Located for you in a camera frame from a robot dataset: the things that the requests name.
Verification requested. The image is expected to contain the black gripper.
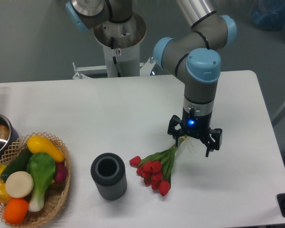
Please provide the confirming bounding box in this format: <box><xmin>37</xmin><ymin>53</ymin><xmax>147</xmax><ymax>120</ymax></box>
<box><xmin>167</xmin><ymin>109</ymin><xmax>223</xmax><ymax>157</ymax></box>

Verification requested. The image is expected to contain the green bok choy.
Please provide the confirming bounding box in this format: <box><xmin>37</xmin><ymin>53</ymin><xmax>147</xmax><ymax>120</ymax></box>
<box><xmin>27</xmin><ymin>152</ymin><xmax>56</xmax><ymax>212</ymax></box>

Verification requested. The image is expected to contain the orange fruit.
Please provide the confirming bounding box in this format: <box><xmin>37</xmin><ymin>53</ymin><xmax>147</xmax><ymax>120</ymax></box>
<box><xmin>3</xmin><ymin>198</ymin><xmax>29</xmax><ymax>225</ymax></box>

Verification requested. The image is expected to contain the grey ribbed vase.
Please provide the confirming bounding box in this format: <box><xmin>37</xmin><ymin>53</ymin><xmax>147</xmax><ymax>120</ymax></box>
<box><xmin>90</xmin><ymin>153</ymin><xmax>127</xmax><ymax>201</ymax></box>

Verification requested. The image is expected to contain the blue plastic bag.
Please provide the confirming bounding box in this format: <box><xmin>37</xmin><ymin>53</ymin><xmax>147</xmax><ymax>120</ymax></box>
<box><xmin>249</xmin><ymin>0</ymin><xmax>285</xmax><ymax>39</ymax></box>

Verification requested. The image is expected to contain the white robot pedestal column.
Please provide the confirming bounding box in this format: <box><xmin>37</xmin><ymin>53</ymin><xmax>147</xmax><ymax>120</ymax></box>
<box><xmin>94</xmin><ymin>12</ymin><xmax>146</xmax><ymax>77</ymax></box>

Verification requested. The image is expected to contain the yellow squash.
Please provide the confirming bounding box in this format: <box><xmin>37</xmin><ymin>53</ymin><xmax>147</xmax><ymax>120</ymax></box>
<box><xmin>27</xmin><ymin>135</ymin><xmax>65</xmax><ymax>162</ymax></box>

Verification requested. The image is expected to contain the white metal base frame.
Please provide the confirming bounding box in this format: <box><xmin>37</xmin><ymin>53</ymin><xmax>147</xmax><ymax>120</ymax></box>
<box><xmin>72</xmin><ymin>57</ymin><xmax>167</xmax><ymax>79</ymax></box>

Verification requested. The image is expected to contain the dark green cucumber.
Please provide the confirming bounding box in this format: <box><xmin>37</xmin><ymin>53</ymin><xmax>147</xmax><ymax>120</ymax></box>
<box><xmin>0</xmin><ymin>147</ymin><xmax>33</xmax><ymax>181</ymax></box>

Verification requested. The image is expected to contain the woven wicker basket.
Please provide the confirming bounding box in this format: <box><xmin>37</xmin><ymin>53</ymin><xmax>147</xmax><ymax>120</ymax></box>
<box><xmin>0</xmin><ymin>132</ymin><xmax>71</xmax><ymax>228</ymax></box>

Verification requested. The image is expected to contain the red tulip bouquet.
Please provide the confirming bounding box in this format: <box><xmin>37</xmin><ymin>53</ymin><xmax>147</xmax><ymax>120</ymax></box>
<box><xmin>129</xmin><ymin>145</ymin><xmax>179</xmax><ymax>197</ymax></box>

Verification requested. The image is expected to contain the yellow bell pepper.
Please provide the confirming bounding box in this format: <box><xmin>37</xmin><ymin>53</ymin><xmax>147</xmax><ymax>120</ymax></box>
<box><xmin>0</xmin><ymin>180</ymin><xmax>12</xmax><ymax>204</ymax></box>

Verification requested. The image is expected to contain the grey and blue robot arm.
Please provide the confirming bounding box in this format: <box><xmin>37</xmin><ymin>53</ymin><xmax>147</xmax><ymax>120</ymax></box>
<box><xmin>66</xmin><ymin>0</ymin><xmax>237</xmax><ymax>152</ymax></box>

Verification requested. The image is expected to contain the beige round bun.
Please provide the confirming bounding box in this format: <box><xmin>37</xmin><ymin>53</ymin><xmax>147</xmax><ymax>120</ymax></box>
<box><xmin>5</xmin><ymin>171</ymin><xmax>34</xmax><ymax>198</ymax></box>

